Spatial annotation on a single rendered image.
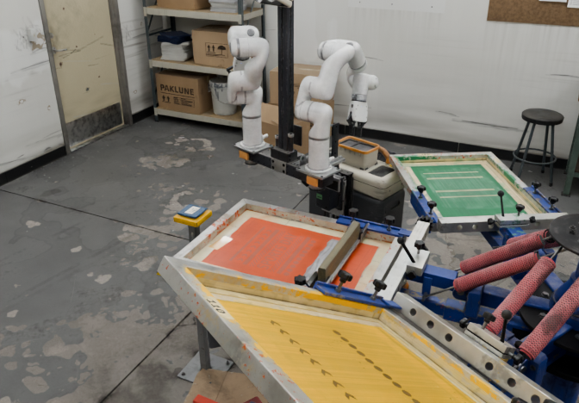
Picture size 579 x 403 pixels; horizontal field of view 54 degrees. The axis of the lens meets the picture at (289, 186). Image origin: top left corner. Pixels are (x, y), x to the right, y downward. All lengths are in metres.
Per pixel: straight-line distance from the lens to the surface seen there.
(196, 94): 6.44
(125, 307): 3.76
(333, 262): 2.15
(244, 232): 2.51
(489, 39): 5.73
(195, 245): 2.37
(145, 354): 3.40
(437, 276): 2.14
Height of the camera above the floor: 2.22
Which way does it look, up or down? 26 degrees down
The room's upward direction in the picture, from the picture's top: straight up
